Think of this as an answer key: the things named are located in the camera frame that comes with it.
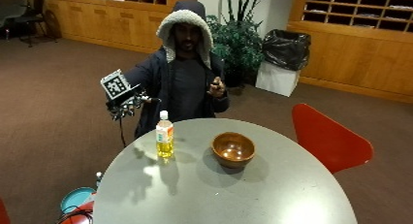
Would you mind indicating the black trash bag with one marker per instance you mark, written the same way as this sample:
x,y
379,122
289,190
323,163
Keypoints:
x,y
285,48

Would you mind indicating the teal round lid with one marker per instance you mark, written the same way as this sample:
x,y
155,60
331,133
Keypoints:
x,y
75,198

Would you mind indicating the black chair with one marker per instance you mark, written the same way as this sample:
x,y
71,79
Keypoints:
x,y
34,18

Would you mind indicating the dark hooded jacket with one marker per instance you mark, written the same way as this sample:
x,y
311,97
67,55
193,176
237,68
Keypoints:
x,y
151,75

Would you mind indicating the brown wooden bowl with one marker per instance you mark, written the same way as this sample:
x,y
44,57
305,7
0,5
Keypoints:
x,y
232,149

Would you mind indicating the white marker cube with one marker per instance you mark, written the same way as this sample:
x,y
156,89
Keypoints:
x,y
115,85

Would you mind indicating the the person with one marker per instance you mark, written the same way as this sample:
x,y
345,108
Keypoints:
x,y
188,75

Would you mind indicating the yellow drink plastic bottle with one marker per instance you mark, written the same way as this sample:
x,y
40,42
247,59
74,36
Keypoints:
x,y
164,138

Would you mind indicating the small white capped bottle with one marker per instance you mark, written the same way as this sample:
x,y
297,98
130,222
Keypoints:
x,y
99,178

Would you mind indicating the red chair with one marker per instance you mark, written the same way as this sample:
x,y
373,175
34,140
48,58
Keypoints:
x,y
329,138
3,214

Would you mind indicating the green potted plant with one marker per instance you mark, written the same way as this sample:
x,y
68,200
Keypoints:
x,y
235,43

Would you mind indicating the white trash bin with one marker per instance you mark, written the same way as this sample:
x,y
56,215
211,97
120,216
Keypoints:
x,y
277,79

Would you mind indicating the wooden cabinet with pigeonholes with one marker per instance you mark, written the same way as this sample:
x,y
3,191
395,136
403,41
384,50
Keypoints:
x,y
357,46
116,20

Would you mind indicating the red bag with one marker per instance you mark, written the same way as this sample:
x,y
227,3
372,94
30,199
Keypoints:
x,y
82,214

